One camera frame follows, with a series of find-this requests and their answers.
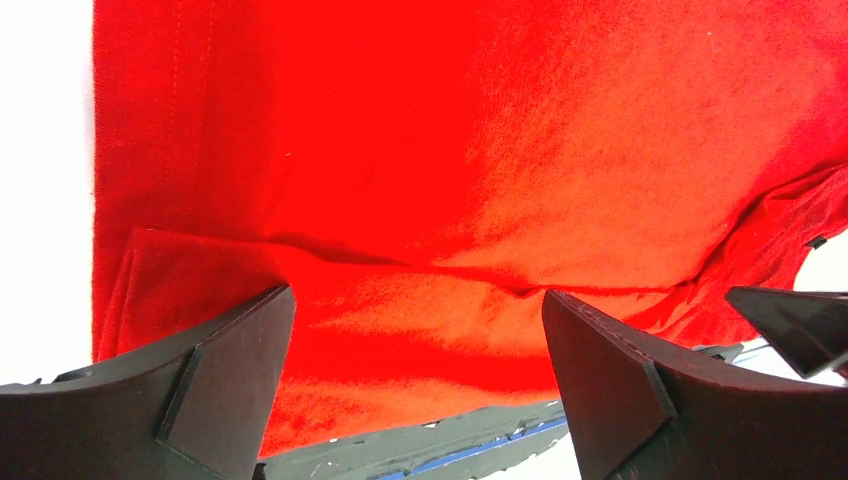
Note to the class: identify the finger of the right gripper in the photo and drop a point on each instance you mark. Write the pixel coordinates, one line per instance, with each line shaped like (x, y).
(807, 329)

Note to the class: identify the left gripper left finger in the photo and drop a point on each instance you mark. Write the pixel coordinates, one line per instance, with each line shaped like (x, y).
(194, 405)

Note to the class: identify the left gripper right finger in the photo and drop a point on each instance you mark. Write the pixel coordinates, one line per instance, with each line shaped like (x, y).
(640, 407)

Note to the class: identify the red t-shirt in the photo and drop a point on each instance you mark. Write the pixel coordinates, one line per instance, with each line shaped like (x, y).
(421, 173)

